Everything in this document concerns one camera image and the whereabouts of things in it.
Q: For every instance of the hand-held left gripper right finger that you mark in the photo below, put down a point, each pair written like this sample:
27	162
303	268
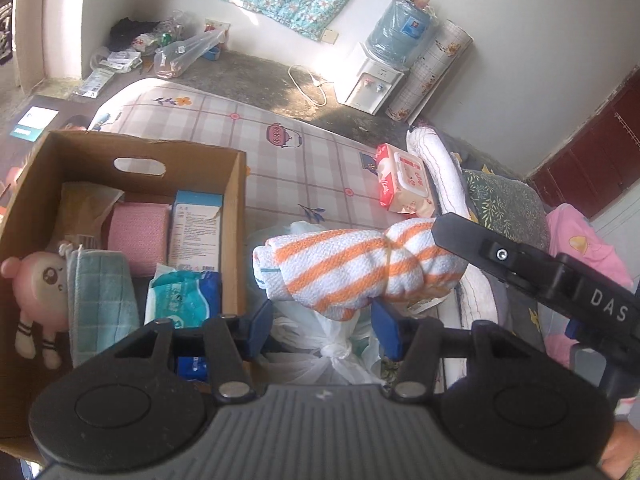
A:
387	330

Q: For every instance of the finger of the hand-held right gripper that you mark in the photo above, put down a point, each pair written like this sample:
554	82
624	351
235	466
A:
470	242

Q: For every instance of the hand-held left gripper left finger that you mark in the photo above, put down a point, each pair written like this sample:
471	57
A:
260	327

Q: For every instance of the orange striped towel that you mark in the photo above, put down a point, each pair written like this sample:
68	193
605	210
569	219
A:
350	265

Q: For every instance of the pink knitted cloth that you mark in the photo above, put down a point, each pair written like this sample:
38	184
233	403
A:
140	235

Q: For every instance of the teal towel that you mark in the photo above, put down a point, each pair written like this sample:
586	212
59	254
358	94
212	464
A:
100	300

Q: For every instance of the pink plush toy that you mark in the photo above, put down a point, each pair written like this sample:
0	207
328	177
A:
40	280

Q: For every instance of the cardboard box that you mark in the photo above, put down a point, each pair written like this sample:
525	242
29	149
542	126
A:
75	152

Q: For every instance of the person's right hand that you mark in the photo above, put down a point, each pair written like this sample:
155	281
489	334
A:
625	445

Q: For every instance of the green leaf pillow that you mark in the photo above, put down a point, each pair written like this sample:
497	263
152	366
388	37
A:
505	210

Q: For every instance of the white plastic bag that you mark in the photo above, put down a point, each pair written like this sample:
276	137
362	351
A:
310	355

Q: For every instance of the pink garment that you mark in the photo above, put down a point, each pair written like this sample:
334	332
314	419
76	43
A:
580	240

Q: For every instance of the white rolled stitched blanket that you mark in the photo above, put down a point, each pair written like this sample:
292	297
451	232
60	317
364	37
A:
440	170

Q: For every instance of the peach wet wipes pack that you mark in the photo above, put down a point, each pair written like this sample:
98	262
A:
405	185

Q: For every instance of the blue tissue pack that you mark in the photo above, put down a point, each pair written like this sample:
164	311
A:
175	300

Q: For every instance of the blue white carton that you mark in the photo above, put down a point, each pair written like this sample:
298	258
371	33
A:
192	240

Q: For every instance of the brown wooden door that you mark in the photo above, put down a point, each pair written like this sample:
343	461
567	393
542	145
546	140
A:
600	170

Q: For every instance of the floral printed roll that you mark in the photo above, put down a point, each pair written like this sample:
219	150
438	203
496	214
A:
430	70

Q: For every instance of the white water dispenser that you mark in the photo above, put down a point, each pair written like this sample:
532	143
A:
365	85

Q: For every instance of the brown paper bag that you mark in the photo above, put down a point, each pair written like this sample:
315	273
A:
85	210

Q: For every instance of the blue bowl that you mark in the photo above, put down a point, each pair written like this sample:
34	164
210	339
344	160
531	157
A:
213	53

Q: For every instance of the clear plastic bag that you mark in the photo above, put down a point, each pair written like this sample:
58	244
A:
185	55

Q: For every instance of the dark printed poster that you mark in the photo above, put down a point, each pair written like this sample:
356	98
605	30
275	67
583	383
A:
50	110

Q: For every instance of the black cloth pile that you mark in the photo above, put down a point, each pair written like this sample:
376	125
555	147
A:
130	30

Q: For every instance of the white hook rail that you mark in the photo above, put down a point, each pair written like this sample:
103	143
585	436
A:
627	130

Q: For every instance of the beige wall socket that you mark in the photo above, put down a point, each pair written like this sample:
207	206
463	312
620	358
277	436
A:
329	37

